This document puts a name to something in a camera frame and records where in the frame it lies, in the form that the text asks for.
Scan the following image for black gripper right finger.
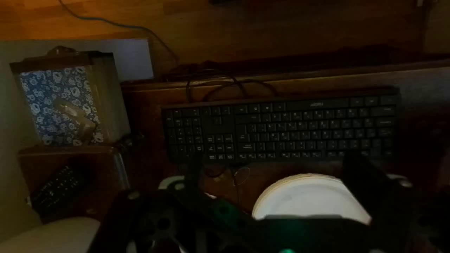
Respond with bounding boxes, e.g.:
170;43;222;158
343;154;414;225

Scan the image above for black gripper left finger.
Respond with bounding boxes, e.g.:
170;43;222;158
184;154;250;227

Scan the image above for black computer keyboard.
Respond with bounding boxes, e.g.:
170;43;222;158
160;86;402;166

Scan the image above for dark wooden dresser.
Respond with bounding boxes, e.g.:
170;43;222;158
119;60;450;253

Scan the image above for small brown trinket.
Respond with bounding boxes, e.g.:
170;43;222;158
56;100;98;142

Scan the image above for black remote control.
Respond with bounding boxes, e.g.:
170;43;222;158
28;164;91;220

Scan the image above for blue floral patterned tray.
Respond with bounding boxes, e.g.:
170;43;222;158
8;51;130;148

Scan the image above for black keyboard cable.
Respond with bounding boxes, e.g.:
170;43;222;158
184;69;278;106

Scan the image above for thin grey floor cable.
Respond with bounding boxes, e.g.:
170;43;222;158
57;0;180;68

